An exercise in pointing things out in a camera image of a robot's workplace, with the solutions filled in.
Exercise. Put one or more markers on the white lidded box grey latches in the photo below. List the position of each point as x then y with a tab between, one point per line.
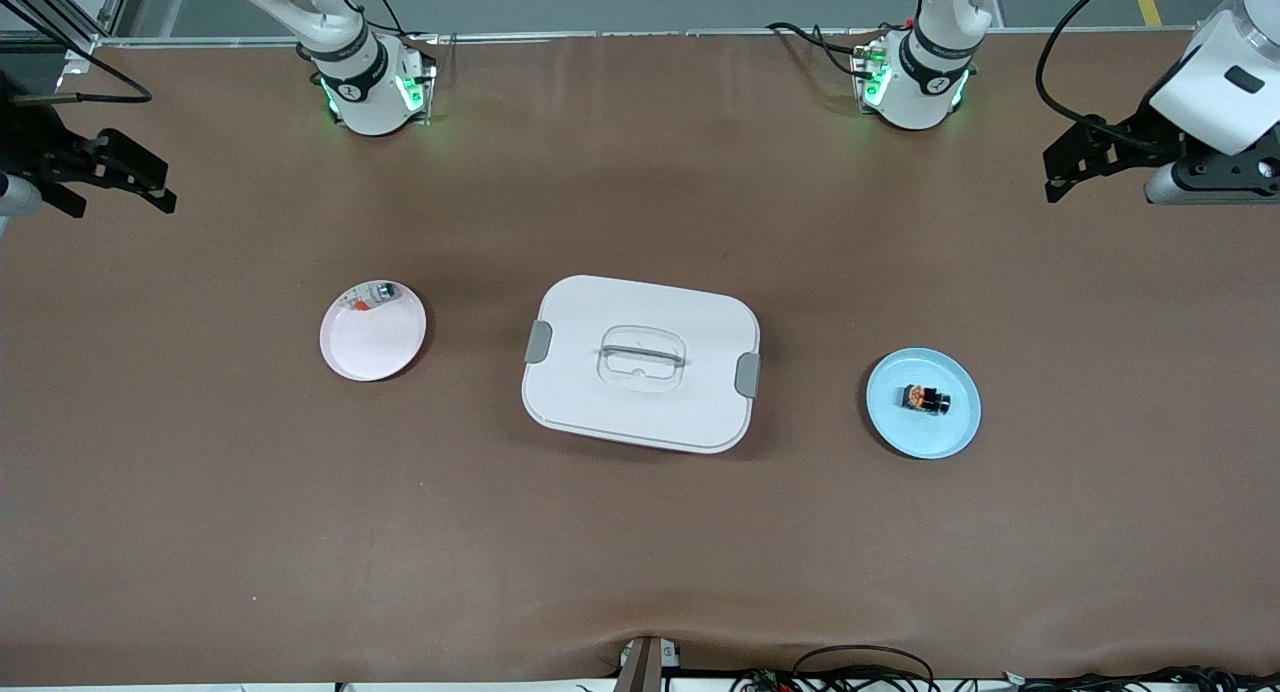
640	412

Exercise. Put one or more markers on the pink round plate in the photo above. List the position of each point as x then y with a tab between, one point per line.
375	352

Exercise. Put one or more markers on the orange black push-button switch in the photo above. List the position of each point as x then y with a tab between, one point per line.
924	400

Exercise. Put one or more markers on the light blue round plate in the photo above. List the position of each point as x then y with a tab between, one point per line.
925	437

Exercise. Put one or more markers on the aluminium frame profile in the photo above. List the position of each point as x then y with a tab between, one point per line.
60	12

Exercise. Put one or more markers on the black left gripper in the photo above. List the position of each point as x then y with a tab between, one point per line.
1137	133

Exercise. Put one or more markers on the brown table cover sheet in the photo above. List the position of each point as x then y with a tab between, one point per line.
200	492

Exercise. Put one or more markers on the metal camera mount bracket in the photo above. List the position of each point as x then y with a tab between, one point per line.
645	667

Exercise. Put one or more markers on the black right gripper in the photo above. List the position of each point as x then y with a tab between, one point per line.
32	140

